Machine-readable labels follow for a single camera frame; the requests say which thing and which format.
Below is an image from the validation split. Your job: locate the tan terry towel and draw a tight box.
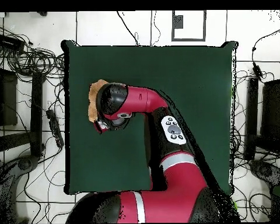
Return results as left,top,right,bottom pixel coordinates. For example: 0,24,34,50
87,79,109,123

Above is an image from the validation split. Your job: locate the black flat box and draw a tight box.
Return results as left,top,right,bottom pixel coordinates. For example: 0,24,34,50
0,33,26,53

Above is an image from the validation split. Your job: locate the black power strip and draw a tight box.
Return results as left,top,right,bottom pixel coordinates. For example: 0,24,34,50
45,109,65,148

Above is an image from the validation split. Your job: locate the grey stand base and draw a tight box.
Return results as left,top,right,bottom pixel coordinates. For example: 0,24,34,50
0,155,40,222
248,159,280,187

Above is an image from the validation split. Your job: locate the dark green table cloth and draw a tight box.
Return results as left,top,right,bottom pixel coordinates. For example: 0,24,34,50
61,39,239,195

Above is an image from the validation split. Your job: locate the black power adapter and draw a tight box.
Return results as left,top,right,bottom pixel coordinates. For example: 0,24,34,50
251,65,263,79

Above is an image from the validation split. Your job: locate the black metal frame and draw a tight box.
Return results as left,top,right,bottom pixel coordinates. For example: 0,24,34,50
244,76,280,162
0,53,46,159

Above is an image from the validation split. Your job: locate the grey square floor frame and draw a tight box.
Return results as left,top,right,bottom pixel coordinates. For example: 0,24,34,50
171,10,207,42

